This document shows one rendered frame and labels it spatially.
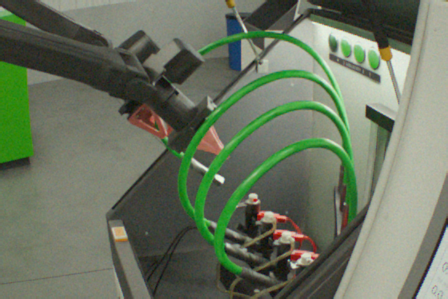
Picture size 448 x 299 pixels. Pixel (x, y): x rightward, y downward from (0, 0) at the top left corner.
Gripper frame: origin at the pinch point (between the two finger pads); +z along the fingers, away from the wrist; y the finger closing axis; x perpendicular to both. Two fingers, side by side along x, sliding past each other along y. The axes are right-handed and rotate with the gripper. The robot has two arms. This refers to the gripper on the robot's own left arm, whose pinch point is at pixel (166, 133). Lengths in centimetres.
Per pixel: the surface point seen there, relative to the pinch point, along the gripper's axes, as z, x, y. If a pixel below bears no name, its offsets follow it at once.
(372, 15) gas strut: 16, -46, -29
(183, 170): 11.5, -6.4, -17.1
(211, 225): 20.6, -1.4, -12.0
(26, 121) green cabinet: -157, 193, 209
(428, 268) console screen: 44, -33, -38
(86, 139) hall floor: -136, 202, 288
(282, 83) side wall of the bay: 2.0, -16.6, 33.8
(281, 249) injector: 31.4, -8.1, -11.1
